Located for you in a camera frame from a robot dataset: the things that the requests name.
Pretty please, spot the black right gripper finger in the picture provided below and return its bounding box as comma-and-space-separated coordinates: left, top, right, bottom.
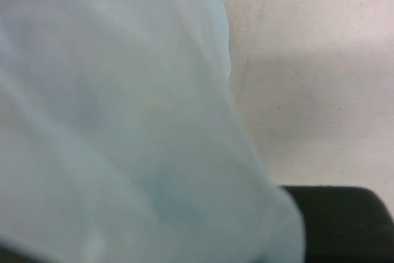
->
285, 186, 393, 262

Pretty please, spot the light blue printed plastic bag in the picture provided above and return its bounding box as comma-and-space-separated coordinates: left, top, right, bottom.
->
1, 0, 305, 262

